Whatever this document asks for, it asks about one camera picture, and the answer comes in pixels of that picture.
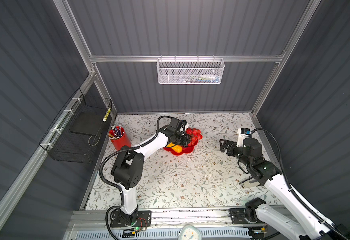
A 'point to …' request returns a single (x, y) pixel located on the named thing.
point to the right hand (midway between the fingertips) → (229, 142)
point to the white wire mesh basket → (187, 71)
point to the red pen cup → (118, 137)
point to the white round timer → (189, 232)
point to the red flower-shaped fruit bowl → (186, 149)
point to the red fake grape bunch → (194, 134)
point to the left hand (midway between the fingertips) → (189, 140)
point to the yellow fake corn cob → (176, 148)
